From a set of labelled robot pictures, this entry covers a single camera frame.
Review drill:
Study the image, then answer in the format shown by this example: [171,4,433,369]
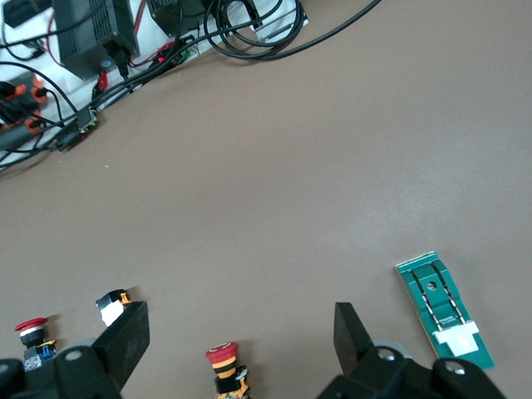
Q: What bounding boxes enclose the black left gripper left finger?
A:
[0,300,151,399]

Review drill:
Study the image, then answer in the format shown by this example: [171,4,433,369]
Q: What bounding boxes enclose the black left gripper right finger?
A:
[315,302,516,399]

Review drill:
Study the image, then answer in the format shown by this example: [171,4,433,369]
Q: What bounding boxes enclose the green load switch white handle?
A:
[393,250,496,371]

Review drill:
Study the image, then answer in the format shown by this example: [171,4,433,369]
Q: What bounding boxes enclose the small orange contact block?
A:
[95,288,138,328]

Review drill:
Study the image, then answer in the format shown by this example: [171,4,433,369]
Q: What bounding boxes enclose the red mushroom button blue body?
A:
[14,317,60,373]

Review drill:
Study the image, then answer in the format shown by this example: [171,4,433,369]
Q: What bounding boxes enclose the red button orange body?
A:
[204,341,253,399]

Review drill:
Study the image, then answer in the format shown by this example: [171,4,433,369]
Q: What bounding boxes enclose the dark connector plug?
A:
[52,123,86,153]

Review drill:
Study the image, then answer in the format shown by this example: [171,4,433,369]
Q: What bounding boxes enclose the small green circuit board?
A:
[76,106,101,135]

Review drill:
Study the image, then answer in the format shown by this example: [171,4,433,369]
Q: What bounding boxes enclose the grey usb hub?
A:
[252,7,312,43]

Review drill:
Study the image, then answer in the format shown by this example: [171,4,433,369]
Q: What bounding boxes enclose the orange handled tool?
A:
[0,76,47,135]

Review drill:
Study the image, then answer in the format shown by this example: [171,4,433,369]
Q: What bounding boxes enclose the black cable bundle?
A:
[0,24,209,170]

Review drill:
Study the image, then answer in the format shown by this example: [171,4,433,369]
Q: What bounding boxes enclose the black looped cable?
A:
[205,0,383,62]

